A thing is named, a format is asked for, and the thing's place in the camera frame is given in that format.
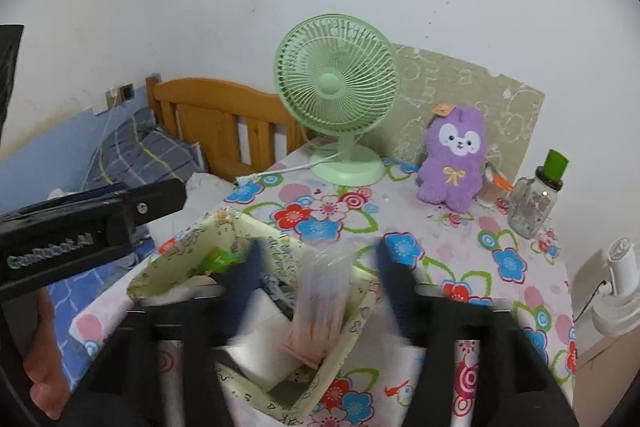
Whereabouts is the green desk fan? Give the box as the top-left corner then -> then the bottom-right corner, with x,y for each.
273,13 -> 400,188

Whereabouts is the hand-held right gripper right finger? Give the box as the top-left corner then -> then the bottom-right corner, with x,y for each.
375,244 -> 581,427

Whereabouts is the person's left hand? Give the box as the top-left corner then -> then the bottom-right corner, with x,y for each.
24,289 -> 73,420

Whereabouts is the wooden bed headboard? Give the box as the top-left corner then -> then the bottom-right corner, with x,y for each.
145,76 -> 313,182

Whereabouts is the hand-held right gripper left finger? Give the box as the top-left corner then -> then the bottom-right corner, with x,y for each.
80,241 -> 271,427

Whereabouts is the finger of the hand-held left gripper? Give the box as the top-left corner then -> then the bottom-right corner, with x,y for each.
120,178 -> 188,228
47,184 -> 123,204

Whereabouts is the white fan cable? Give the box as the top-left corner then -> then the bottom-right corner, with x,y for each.
236,152 -> 346,185

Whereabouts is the floral tablecloth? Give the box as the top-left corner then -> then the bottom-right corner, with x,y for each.
70,142 -> 578,427

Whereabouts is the grey plaid pillow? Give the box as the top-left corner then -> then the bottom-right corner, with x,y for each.
82,108 -> 203,198

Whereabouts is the black fan cable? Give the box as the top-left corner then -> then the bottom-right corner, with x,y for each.
572,279 -> 608,323

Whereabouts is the yellow printed storage box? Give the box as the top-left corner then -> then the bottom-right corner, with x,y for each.
126,207 -> 383,418

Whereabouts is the clear bag of cloths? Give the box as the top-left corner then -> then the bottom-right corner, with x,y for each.
281,251 -> 353,370

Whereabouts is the green cartoon print board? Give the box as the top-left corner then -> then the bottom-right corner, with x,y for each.
387,43 -> 546,180

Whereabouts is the blue bed sheet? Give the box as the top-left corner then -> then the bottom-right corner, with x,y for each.
47,252 -> 156,383

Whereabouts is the glass jar green lid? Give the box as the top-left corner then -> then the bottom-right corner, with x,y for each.
507,149 -> 570,240

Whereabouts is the thin white charger cable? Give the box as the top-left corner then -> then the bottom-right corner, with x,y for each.
97,97 -> 121,168

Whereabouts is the white floor fan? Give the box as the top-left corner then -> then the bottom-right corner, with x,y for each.
591,239 -> 640,338

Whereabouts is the cotton swab jar orange lid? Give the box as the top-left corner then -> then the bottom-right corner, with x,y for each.
475,162 -> 515,208

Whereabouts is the purple plush toy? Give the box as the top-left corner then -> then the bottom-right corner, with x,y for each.
417,105 -> 487,212

